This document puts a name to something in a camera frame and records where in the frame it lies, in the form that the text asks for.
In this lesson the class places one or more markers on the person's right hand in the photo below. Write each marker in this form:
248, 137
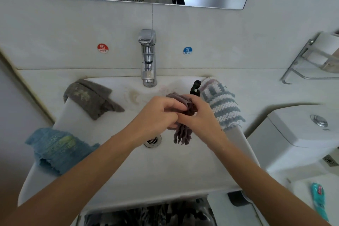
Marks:
204, 122

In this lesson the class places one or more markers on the person's left hand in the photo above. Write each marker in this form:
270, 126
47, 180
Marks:
153, 120

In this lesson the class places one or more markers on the brown cloth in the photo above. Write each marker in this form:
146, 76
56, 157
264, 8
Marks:
183, 128

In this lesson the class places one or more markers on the pink white striped cloth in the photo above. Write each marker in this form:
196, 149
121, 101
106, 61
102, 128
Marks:
207, 80

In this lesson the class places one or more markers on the white ceramic sink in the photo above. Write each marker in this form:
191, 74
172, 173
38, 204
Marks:
159, 173

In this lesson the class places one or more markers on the blue stained cloth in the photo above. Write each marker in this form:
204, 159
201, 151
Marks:
55, 150

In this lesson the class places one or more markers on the person's left forearm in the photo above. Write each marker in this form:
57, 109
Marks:
69, 186

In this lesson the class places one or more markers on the person's right forearm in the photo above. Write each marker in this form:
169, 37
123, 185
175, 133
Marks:
259, 186

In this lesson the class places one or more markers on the metal sink drain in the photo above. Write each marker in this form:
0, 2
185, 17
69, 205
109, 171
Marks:
152, 141

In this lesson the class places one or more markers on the black pump soap bottle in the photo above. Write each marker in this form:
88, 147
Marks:
195, 88

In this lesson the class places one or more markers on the chrome faucet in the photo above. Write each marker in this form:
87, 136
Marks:
148, 56

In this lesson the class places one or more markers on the blue round sticker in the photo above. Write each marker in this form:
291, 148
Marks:
187, 50

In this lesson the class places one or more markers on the black bin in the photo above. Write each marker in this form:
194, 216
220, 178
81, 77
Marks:
238, 197

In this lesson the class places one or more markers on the red round sticker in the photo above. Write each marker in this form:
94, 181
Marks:
103, 48

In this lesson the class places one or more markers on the white toilet tank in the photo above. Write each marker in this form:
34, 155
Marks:
294, 136

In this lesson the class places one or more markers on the gray patterned trousers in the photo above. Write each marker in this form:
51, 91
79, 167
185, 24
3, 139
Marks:
153, 215

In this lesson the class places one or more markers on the chrome flush button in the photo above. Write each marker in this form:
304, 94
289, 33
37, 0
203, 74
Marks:
319, 121

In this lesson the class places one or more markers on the white toilet lid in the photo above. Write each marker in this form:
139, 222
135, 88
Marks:
302, 202

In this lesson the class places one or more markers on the metal floor drain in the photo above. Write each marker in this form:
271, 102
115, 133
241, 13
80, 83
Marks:
330, 160

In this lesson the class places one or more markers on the teal tube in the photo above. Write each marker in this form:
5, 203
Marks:
319, 199

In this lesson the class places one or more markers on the brown paper roll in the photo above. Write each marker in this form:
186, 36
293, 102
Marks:
332, 63

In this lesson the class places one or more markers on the white toilet paper roll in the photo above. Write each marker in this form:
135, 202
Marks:
327, 48

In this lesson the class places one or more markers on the metal wall shelf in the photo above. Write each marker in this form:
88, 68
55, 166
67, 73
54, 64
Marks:
312, 67

